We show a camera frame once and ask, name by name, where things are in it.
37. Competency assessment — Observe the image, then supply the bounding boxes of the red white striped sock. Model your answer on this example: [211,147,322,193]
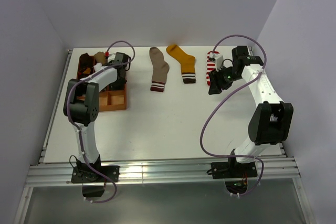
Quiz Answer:
[206,51,219,86]

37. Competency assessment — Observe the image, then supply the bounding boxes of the rolled dark argyle socks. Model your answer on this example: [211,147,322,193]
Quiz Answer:
[77,53,95,79]

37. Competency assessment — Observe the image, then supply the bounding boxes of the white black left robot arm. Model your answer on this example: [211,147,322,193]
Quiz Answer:
[63,52,131,182]

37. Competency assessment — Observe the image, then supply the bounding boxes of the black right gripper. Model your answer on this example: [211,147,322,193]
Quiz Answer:
[208,65,242,95]

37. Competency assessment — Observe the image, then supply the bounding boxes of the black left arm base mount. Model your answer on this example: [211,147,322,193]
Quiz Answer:
[71,165,120,198]

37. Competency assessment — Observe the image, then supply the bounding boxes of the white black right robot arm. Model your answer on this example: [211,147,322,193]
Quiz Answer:
[206,46,293,177]

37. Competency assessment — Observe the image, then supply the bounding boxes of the aluminium frame rail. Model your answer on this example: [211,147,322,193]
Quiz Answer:
[25,156,300,187]

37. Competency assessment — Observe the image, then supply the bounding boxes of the rolled taupe socks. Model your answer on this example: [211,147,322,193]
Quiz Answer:
[94,51,107,65]

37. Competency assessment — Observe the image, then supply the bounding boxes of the wooden compartment tray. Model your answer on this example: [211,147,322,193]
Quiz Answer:
[76,53,129,112]

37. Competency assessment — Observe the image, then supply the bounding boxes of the rolled white socks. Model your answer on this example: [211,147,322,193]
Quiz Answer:
[93,63,105,72]

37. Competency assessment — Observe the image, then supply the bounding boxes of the mustard yellow sock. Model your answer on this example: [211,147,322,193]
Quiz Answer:
[166,44,196,84]

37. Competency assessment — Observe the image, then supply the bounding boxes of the taupe sock with striped cuff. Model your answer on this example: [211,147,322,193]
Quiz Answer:
[149,47,170,92]

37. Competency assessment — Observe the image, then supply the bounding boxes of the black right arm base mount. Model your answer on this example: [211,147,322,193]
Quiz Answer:
[206,161,258,195]

